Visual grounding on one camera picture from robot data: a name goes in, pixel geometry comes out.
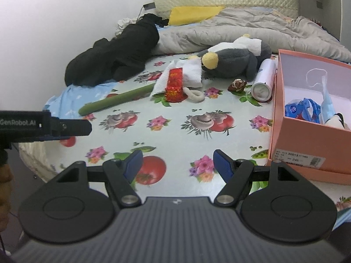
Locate red packet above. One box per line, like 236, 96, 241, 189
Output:
165, 68, 187, 103

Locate white towel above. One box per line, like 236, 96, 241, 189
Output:
151, 57, 204, 98

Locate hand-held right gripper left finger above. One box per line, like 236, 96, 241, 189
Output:
56, 150, 143, 209

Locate pink cardboard box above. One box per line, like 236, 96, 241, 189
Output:
268, 49, 351, 183

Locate white hair tie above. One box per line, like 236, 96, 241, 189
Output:
182, 87, 206, 102

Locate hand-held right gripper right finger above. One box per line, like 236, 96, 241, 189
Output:
213, 149, 310, 208

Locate yellow pillow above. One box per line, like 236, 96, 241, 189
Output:
168, 5, 226, 26

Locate grey penguin plush toy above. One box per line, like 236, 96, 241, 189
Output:
197, 34, 272, 82

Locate green long-handled brush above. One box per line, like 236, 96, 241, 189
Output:
78, 84, 156, 116

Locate fruit printed bed mat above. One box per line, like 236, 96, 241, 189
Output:
18, 52, 351, 211

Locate small panda plush toy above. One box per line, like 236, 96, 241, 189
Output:
325, 113, 351, 131

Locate black clothes pile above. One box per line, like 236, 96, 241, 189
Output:
65, 19, 160, 87

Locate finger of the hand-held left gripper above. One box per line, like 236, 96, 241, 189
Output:
59, 119, 93, 137

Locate beige mattress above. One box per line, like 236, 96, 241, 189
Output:
18, 141, 60, 183

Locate white clothes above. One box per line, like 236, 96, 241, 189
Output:
115, 18, 141, 35

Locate person's left forearm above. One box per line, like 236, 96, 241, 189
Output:
0, 167, 13, 226

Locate grey wardrobe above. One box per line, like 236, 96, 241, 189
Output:
296, 0, 351, 42

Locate blue face mask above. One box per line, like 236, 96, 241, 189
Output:
306, 68, 346, 124

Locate grey duvet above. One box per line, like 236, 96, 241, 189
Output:
152, 7, 351, 62

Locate brown snack packet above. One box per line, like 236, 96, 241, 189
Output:
227, 78, 248, 92

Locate dark garment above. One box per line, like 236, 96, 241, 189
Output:
137, 13, 171, 28

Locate white spray can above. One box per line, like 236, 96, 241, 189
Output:
251, 60, 277, 103

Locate blue plastic packet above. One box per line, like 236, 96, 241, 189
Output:
285, 98, 322, 123

